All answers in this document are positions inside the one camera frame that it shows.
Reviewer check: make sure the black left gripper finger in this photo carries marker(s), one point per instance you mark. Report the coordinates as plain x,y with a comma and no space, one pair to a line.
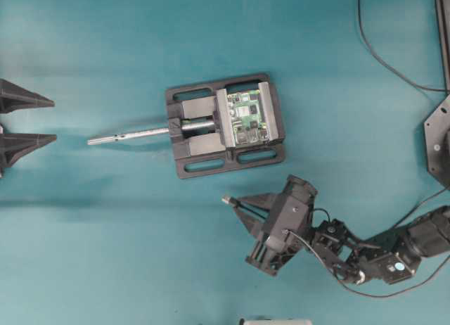
14,98
15,146

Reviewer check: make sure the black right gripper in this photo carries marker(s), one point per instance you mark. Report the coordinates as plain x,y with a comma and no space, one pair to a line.
273,219

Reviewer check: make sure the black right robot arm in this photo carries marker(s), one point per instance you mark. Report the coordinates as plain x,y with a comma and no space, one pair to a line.
392,256

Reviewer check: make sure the green PCB board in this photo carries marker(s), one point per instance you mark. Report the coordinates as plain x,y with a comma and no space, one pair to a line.
247,118

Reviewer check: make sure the black bench vise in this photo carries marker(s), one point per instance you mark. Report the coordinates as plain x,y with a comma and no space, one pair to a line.
209,151

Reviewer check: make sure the white box bottom edge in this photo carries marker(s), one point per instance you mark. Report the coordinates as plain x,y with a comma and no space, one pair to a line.
275,322

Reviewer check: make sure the silver vise screw rod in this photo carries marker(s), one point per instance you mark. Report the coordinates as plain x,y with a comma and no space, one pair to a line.
185,126

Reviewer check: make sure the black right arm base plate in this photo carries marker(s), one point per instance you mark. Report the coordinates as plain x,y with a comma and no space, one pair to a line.
436,129

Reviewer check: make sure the black frame bar right edge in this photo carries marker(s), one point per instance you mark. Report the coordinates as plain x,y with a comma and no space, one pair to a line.
442,11

